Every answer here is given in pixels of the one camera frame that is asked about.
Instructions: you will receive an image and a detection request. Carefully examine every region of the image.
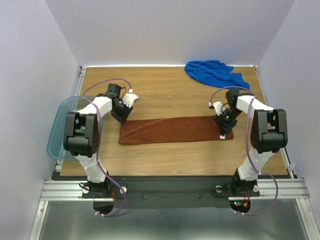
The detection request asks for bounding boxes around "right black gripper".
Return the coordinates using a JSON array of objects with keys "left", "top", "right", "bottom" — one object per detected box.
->
[{"left": 213, "top": 107, "right": 242, "bottom": 136}]

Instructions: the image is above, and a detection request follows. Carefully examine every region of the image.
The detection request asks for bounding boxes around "brown towel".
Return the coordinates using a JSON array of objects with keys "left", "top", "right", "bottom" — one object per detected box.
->
[{"left": 118, "top": 116, "right": 234, "bottom": 145}]

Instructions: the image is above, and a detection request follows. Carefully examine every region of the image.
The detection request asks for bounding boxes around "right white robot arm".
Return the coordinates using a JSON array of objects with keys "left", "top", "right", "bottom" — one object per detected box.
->
[{"left": 208, "top": 86, "right": 288, "bottom": 198}]

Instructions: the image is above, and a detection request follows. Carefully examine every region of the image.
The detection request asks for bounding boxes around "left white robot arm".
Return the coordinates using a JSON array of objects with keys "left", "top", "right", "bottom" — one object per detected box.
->
[{"left": 63, "top": 83, "right": 139, "bottom": 198}]

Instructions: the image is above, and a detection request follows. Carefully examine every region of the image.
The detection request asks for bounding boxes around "blue towel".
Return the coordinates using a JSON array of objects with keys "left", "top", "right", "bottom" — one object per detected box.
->
[{"left": 184, "top": 60, "right": 250, "bottom": 90}]

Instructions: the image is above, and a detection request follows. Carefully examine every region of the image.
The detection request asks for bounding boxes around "teal plastic bin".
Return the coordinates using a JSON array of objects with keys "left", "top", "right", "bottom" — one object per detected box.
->
[{"left": 47, "top": 96, "right": 89, "bottom": 161}]

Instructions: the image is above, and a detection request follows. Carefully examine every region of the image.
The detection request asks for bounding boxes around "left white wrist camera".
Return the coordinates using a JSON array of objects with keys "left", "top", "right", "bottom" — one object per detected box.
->
[{"left": 121, "top": 88, "right": 140, "bottom": 108}]

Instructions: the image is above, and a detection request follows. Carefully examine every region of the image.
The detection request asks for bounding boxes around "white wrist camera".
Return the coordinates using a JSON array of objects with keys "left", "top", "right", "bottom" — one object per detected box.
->
[
  {"left": 121, "top": 88, "right": 140, "bottom": 108},
  {"left": 208, "top": 101, "right": 226, "bottom": 116}
]

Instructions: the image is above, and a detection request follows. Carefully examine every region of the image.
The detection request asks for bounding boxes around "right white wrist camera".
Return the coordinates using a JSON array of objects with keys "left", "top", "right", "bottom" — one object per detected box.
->
[{"left": 208, "top": 101, "right": 226, "bottom": 116}]

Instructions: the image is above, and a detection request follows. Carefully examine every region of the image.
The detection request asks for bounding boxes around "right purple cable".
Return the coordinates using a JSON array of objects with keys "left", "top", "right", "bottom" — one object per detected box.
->
[{"left": 209, "top": 86, "right": 279, "bottom": 216}]

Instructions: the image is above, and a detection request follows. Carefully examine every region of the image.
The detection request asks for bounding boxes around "purple cable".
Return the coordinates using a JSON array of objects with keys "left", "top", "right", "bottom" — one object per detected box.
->
[
  {"left": 82, "top": 77, "right": 133, "bottom": 218},
  {"left": 209, "top": 86, "right": 279, "bottom": 216}
]

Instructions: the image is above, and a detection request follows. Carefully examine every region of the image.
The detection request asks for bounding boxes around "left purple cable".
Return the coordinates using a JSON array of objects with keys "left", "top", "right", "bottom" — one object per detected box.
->
[{"left": 82, "top": 77, "right": 133, "bottom": 218}]

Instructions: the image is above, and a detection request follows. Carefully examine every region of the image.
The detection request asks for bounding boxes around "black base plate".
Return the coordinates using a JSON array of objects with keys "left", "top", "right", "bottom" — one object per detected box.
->
[{"left": 79, "top": 176, "right": 260, "bottom": 212}]

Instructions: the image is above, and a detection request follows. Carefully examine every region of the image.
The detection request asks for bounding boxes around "aluminium frame rail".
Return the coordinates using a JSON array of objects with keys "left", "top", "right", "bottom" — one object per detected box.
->
[{"left": 40, "top": 179, "right": 311, "bottom": 201}]

